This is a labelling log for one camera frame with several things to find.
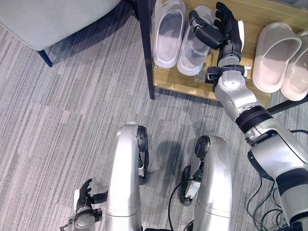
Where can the cream slipper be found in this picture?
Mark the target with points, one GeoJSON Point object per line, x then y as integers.
{"type": "Point", "coordinates": [297, 72]}
{"type": "Point", "coordinates": [274, 57]}

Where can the silver right robot leg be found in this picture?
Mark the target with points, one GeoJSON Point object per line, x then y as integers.
{"type": "Point", "coordinates": [209, 183]}

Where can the white slipper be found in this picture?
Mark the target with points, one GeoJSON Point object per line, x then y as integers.
{"type": "Point", "coordinates": [195, 48]}
{"type": "Point", "coordinates": [168, 33]}

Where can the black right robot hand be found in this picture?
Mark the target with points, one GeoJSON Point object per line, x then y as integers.
{"type": "Point", "coordinates": [231, 31]}

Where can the silver robot leg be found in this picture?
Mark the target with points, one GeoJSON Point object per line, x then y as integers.
{"type": "Point", "coordinates": [127, 178]}
{"type": "Point", "coordinates": [209, 183]}

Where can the grey upholstered chair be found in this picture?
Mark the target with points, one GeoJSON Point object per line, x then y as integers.
{"type": "Point", "coordinates": [48, 19]}

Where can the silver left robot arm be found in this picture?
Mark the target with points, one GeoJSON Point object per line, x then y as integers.
{"type": "Point", "coordinates": [83, 220]}

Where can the silver left robot leg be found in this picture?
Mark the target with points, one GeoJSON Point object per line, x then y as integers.
{"type": "Point", "coordinates": [127, 178]}

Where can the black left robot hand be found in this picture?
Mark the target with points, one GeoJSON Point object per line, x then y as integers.
{"type": "Point", "coordinates": [84, 195]}

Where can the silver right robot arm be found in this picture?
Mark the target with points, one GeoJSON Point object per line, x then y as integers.
{"type": "Point", "coordinates": [262, 134]}

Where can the wooden shoe rack black frame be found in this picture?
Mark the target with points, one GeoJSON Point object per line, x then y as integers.
{"type": "Point", "coordinates": [250, 14]}

